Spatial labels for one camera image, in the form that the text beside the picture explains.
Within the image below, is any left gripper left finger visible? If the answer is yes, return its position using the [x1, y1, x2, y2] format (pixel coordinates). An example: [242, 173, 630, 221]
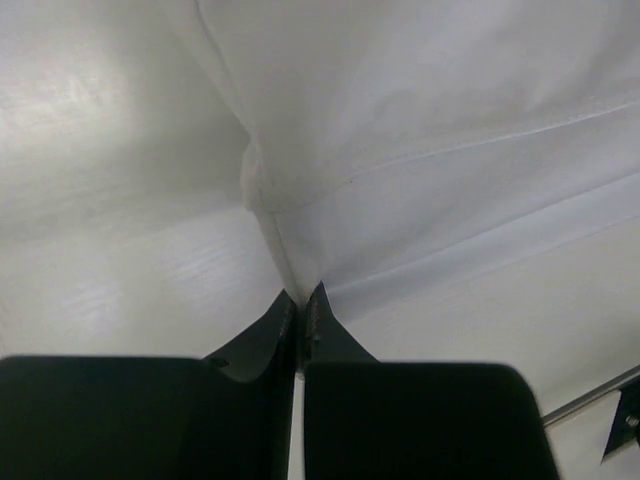
[1, 294, 296, 479]

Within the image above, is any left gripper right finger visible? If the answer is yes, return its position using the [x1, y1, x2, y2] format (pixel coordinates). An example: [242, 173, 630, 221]
[302, 285, 550, 479]

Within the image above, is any white skirt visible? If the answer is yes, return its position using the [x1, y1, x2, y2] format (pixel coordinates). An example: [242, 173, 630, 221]
[191, 1, 639, 297]

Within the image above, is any aluminium table edge rail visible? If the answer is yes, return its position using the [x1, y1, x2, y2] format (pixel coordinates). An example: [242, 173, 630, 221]
[542, 365, 640, 428]

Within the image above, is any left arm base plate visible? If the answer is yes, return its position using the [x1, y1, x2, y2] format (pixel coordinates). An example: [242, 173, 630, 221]
[602, 385, 639, 461]

